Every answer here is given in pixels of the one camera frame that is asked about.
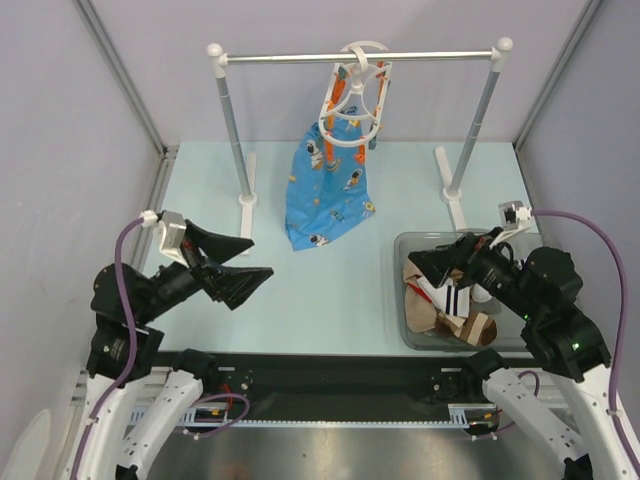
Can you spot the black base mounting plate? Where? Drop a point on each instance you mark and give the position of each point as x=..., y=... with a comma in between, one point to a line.
x=338, y=388

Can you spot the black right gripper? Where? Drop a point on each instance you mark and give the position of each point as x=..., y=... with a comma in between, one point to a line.
x=467, y=255

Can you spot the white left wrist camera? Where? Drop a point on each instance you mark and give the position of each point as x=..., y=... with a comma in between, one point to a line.
x=171, y=230

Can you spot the blue cartoon print sock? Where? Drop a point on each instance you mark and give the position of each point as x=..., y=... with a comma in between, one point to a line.
x=327, y=192

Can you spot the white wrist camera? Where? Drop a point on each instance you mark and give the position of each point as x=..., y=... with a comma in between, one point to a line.
x=171, y=230
x=516, y=219

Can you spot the white clip sock hanger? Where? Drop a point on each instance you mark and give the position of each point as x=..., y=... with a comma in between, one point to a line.
x=350, y=116

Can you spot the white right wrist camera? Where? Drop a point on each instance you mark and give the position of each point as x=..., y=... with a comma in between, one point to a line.
x=516, y=219

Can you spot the white striped sock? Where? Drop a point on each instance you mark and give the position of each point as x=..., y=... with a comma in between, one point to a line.
x=429, y=291
x=456, y=301

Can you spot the white drying rack stand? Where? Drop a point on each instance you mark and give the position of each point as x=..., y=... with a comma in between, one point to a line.
x=451, y=178

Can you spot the beige red sock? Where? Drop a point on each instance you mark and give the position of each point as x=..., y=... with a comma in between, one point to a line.
x=413, y=276
x=421, y=314

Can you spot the blue slotted cable duct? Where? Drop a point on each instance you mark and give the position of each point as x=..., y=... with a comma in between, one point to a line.
x=208, y=416

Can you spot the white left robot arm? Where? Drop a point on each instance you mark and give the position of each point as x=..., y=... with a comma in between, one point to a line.
x=124, y=347

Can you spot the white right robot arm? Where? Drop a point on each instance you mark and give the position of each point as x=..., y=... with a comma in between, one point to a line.
x=565, y=343

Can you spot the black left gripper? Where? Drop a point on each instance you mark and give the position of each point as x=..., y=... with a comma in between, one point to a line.
x=232, y=282

